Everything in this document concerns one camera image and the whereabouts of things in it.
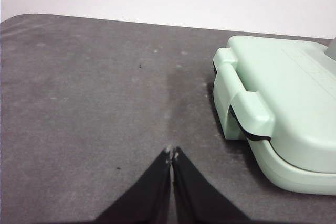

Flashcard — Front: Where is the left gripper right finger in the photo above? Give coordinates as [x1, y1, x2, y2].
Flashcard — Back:
[170, 146, 250, 224]

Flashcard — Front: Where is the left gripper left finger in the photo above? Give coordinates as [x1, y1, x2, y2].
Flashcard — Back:
[93, 146, 173, 224]

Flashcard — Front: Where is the mint green breakfast machine base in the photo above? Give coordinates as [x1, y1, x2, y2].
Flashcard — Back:
[247, 140, 336, 196]

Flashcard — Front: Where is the mint green griddle cover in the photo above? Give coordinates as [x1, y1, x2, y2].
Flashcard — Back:
[212, 35, 336, 175]

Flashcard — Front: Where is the chrome griddle cover handle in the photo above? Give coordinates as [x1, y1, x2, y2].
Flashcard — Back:
[324, 38, 336, 61]

